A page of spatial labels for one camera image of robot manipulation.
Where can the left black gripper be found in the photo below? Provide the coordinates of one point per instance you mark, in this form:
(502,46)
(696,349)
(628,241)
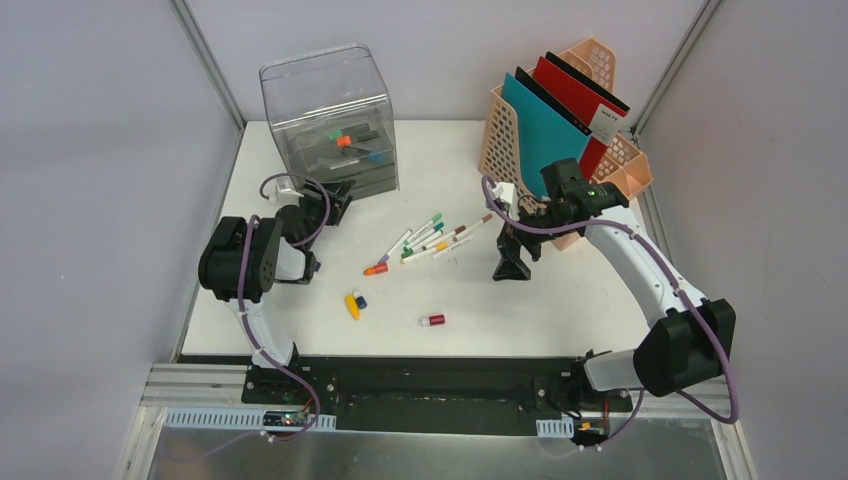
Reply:
(327,199)

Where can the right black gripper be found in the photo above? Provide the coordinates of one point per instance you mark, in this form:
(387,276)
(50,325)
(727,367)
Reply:
(511,265)

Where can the orange cap black highlighter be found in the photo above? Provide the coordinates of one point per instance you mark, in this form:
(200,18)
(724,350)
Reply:
(356,138)

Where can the blue cap black highlighter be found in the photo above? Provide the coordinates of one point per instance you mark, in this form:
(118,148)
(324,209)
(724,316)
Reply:
(364,154)

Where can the green cap black highlighter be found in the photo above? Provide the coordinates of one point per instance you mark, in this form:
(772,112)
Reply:
(349,130)

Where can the clear grey drawer organizer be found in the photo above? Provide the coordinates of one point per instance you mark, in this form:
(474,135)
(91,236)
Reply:
(307,96)

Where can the teal folder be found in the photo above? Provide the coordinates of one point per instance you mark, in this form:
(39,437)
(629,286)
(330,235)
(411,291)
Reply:
(547,130)

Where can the red folder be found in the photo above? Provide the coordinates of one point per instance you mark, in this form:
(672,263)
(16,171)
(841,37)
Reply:
(601,111)

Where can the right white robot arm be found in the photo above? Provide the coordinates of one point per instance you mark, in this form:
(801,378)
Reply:
(689,338)

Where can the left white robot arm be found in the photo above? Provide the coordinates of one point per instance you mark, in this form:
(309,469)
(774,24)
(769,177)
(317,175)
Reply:
(245,258)

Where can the brown cap marker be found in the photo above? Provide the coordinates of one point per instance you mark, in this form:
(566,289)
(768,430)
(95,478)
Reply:
(468,229)

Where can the dark red cap marker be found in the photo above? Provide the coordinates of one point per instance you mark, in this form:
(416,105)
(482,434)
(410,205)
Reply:
(444,237)

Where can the yellow cap marker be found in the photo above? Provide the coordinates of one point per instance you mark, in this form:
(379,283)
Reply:
(428,251)

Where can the purple cap marker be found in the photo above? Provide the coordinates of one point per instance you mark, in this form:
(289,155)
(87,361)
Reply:
(400,242)

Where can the teal cap marker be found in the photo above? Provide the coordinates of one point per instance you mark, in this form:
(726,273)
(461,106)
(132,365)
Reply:
(427,233)

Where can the orange red short marker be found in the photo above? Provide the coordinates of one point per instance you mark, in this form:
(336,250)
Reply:
(376,269)

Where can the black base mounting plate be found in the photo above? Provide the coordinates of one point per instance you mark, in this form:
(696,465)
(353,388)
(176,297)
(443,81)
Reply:
(541,396)

